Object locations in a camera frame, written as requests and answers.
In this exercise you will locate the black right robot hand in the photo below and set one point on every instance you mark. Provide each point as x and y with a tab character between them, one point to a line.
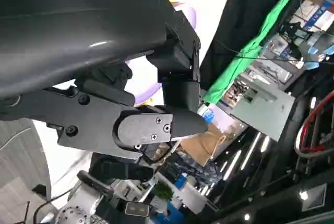
122	169

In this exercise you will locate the grey metal cabinet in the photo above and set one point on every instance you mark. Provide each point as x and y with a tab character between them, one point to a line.
271	111

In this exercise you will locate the green cloth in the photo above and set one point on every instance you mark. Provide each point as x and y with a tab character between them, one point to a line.
235	72

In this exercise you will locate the brown paper bag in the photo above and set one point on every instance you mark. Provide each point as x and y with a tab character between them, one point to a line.
201	148

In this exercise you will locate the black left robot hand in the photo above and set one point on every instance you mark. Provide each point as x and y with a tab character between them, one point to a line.
78	25

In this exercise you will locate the small potted plant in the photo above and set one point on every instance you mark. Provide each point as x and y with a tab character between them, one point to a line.
163	191

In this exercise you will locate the black table drape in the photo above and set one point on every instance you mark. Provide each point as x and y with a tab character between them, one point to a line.
235	12

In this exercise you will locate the lilac plate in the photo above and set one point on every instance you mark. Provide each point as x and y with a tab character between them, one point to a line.
154	89

